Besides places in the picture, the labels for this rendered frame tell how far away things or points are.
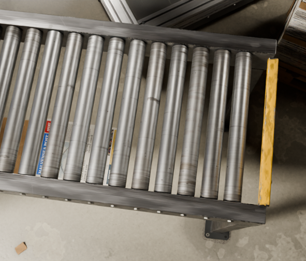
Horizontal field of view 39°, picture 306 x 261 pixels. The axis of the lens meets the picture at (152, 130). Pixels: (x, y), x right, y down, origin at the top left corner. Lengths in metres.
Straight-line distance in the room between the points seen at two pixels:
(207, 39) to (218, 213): 0.52
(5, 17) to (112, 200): 0.66
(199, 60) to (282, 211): 0.99
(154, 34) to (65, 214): 1.02
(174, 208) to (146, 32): 0.53
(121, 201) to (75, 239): 0.85
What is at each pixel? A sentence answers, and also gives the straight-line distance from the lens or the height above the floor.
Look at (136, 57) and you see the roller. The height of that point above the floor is 0.80.
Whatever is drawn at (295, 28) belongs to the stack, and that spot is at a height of 0.48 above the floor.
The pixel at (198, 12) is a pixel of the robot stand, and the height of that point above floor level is 0.23.
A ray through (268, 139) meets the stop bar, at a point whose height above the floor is 0.82.
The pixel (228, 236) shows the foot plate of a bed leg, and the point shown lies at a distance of 2.02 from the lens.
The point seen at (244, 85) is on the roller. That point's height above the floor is 0.80.
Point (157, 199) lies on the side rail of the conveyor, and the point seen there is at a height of 0.80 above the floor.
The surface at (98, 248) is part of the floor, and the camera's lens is 2.01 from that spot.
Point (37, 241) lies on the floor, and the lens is 2.07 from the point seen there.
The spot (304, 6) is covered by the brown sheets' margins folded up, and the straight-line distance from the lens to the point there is 1.67.
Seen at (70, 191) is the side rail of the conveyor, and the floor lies 0.80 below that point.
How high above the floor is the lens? 2.00
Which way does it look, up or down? 75 degrees down
